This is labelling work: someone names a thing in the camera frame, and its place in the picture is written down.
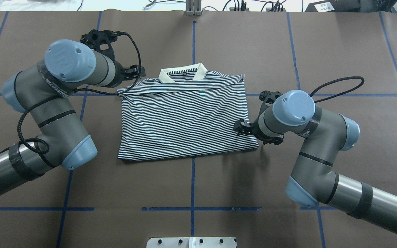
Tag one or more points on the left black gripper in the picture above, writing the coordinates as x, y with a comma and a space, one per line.
120, 74

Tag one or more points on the aluminium frame post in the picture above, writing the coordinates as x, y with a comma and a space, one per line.
193, 8

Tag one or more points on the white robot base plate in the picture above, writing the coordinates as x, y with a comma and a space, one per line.
192, 242

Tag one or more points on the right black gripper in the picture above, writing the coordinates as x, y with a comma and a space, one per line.
254, 130

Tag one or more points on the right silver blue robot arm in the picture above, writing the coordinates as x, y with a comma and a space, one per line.
325, 133

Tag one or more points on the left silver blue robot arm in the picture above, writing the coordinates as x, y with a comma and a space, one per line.
50, 133

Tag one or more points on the black box with label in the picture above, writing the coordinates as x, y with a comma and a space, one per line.
334, 6

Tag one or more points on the blue white striped polo shirt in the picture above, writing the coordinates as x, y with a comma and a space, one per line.
185, 111

